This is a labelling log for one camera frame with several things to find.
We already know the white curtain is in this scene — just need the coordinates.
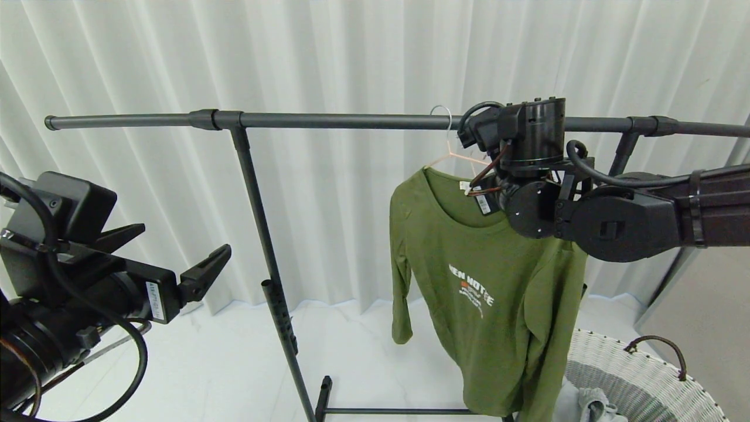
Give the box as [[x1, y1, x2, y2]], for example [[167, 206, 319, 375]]
[[0, 0, 750, 314]]

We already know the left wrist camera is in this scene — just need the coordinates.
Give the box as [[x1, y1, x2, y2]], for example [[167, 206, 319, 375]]
[[0, 171, 127, 300]]

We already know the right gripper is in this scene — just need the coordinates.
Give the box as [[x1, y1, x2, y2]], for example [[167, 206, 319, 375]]
[[471, 178, 560, 240]]

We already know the black clothes rack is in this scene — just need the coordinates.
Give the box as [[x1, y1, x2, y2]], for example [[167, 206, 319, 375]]
[[45, 108, 750, 422]]

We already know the pale grey garment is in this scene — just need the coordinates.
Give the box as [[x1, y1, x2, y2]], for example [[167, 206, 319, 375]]
[[554, 381, 628, 422]]

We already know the pink clothes hanger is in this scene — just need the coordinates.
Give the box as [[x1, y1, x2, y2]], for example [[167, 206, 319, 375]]
[[424, 105, 492, 176]]

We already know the white laundry basket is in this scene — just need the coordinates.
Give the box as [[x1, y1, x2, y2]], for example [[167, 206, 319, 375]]
[[562, 328, 730, 422]]

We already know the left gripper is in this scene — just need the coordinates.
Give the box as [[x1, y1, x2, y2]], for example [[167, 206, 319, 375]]
[[0, 223, 232, 406]]

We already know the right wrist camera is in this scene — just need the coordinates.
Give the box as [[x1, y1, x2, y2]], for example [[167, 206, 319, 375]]
[[457, 103, 504, 150]]

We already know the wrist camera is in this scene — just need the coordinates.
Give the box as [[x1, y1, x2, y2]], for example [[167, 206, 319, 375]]
[[457, 103, 504, 150], [0, 171, 127, 300]]

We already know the green sleeveless shirt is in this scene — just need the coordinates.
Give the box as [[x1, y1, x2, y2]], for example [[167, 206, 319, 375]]
[[390, 167, 588, 422]]

